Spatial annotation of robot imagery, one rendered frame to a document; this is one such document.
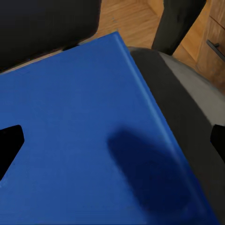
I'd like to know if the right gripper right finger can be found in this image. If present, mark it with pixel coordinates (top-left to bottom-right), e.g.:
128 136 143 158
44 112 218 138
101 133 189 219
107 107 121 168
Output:
210 124 225 161

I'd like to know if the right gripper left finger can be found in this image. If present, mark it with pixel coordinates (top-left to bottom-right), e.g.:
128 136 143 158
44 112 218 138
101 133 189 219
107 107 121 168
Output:
0 125 24 181

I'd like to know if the swivel chair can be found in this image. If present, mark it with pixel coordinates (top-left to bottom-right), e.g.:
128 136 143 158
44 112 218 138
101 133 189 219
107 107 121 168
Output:
0 0 225 225

